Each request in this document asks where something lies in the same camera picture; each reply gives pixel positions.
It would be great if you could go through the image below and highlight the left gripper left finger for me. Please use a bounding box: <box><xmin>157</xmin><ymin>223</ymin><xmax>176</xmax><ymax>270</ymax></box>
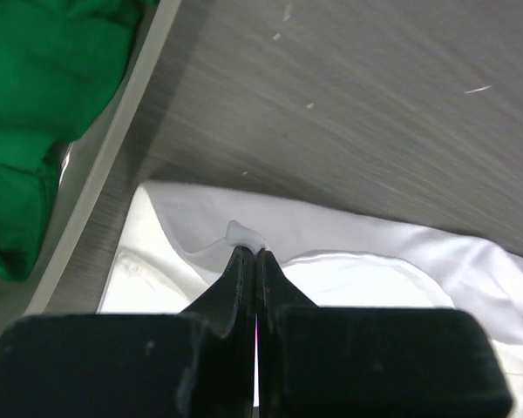
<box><xmin>0</xmin><ymin>247</ymin><xmax>255</xmax><ymax>417</ymax></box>

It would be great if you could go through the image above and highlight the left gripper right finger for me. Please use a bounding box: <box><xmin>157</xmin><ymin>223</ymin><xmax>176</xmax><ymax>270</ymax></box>
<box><xmin>255</xmin><ymin>250</ymin><xmax>513</xmax><ymax>417</ymax></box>

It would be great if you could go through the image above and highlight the white flower print t-shirt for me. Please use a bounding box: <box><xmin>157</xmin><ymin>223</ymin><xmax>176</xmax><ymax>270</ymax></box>
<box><xmin>98</xmin><ymin>181</ymin><xmax>523</xmax><ymax>417</ymax></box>

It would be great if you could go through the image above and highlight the grey plastic tray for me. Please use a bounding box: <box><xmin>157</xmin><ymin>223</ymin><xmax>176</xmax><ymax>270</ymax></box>
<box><xmin>0</xmin><ymin>0</ymin><xmax>180</xmax><ymax>333</ymax></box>

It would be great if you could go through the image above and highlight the green t-shirt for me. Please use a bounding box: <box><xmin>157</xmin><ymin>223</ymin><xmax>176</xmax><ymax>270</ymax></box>
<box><xmin>0</xmin><ymin>1</ymin><xmax>148</xmax><ymax>282</ymax></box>

